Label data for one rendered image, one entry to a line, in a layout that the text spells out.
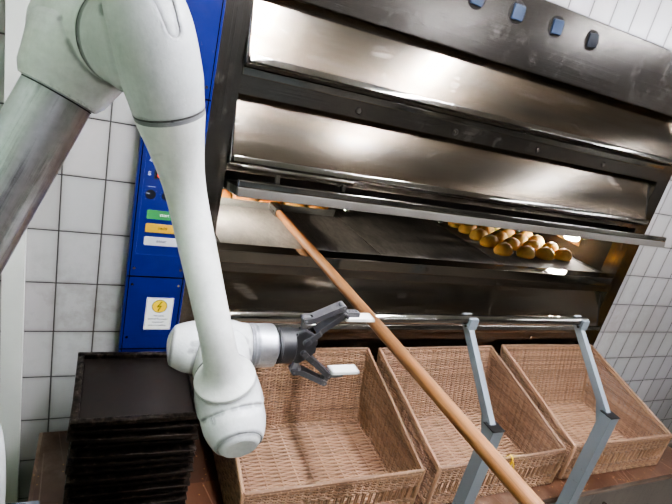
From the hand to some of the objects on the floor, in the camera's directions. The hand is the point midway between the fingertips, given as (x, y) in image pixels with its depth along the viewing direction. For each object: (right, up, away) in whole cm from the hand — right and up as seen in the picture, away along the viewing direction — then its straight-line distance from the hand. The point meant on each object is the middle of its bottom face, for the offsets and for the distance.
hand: (359, 343), depth 113 cm
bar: (+5, -110, +58) cm, 125 cm away
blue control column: (-117, -49, +145) cm, 193 cm away
